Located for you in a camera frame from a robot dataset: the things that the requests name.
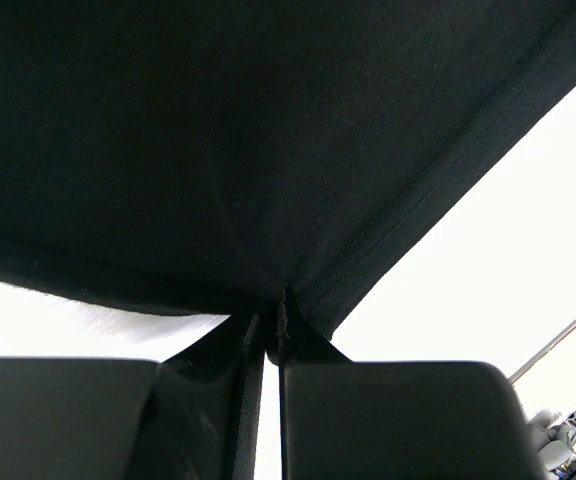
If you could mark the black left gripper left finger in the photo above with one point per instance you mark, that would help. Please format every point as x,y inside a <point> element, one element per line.
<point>194,416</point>

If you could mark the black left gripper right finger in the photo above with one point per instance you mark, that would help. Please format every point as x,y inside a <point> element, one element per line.
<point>342,419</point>

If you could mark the black skirt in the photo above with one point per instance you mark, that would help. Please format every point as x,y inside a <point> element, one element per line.
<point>181,157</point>

